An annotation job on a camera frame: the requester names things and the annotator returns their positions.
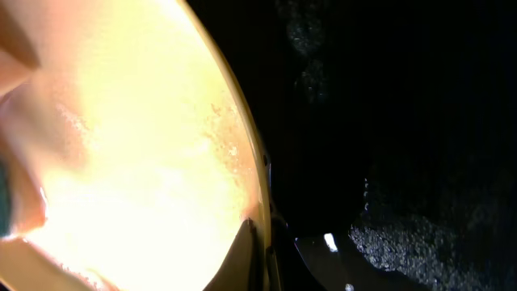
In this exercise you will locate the yellow plate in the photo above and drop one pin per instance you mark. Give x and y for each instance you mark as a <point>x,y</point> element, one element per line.
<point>133,155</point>

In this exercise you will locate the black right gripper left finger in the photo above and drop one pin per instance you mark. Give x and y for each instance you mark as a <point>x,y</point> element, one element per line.
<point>242,267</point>

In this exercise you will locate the green yellow sponge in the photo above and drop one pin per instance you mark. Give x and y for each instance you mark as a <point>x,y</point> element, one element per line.
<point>5,202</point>

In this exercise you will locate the round black tray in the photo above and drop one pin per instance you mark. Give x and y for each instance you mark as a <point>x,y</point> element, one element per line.
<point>390,130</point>

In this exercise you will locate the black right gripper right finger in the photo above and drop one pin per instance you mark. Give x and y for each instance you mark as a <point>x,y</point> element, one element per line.
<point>287,269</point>

